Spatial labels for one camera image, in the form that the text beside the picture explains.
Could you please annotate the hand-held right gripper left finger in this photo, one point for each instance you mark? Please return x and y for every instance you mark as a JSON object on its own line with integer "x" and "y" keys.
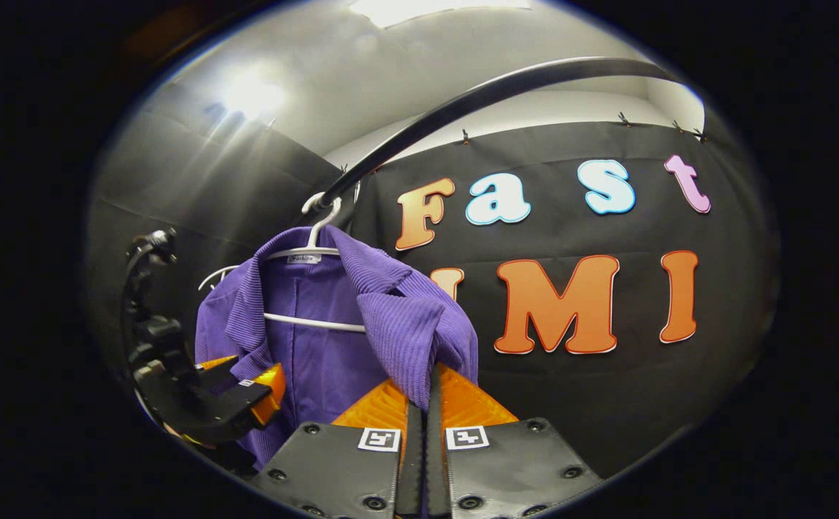
{"x": 411, "y": 468}

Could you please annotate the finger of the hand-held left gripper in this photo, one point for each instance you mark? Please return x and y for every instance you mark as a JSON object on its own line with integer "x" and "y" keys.
{"x": 203, "y": 414}
{"x": 218, "y": 362}

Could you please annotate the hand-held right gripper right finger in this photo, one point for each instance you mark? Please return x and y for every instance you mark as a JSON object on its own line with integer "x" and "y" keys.
{"x": 435, "y": 468}

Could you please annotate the purple ribbed jacket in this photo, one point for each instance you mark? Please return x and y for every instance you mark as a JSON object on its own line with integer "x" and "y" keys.
{"x": 326, "y": 360}

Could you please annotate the white plastic clothes hanger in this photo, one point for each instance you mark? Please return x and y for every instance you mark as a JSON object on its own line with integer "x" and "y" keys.
{"x": 311, "y": 321}
{"x": 218, "y": 274}

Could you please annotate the black clothes rack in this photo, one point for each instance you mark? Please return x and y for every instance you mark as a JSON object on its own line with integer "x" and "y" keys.
{"x": 463, "y": 101}

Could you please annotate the plain black backdrop cloth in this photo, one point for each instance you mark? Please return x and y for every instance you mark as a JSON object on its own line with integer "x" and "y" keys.
{"x": 246, "y": 209}

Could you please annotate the small ceiling light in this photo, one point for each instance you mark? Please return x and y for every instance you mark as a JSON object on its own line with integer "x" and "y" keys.
{"x": 254, "y": 94}

